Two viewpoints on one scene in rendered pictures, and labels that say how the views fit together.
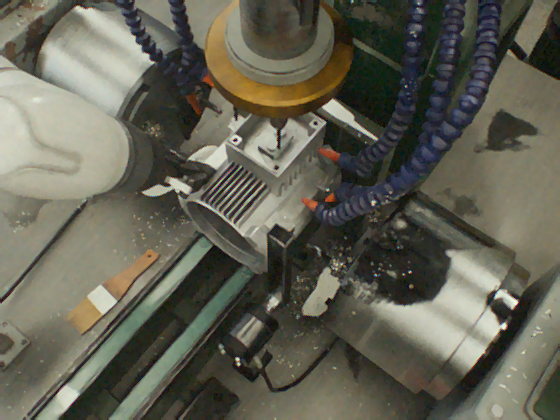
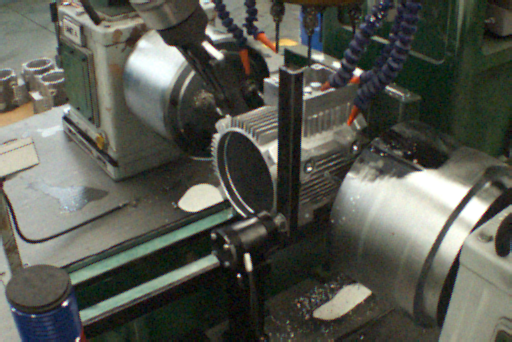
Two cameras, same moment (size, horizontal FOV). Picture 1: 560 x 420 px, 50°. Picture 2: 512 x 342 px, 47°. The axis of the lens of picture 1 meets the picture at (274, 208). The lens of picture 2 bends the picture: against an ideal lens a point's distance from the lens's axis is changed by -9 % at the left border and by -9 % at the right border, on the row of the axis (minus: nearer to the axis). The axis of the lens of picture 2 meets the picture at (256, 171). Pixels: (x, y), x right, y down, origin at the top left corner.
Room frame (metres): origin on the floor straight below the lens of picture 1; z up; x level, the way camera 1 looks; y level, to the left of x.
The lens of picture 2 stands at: (-0.46, -0.15, 1.55)
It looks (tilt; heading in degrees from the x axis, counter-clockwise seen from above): 31 degrees down; 14
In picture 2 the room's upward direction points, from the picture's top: straight up
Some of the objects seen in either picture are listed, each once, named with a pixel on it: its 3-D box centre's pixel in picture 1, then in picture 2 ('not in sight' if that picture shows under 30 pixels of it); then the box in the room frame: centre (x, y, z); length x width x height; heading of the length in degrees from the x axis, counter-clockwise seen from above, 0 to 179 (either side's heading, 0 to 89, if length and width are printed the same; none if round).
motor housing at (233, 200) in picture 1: (260, 190); (291, 157); (0.46, 0.02, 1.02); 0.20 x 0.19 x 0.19; 142
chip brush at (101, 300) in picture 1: (114, 288); not in sight; (0.36, 0.30, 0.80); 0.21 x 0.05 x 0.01; 137
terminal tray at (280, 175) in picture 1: (275, 144); (310, 100); (0.49, 0.00, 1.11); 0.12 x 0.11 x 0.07; 142
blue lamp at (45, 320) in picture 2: not in sight; (44, 311); (-0.15, 0.12, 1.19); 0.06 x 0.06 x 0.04
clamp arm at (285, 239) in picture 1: (279, 272); (288, 155); (0.28, -0.01, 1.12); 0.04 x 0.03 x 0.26; 142
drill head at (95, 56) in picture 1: (107, 72); (182, 78); (0.68, 0.30, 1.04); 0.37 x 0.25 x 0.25; 52
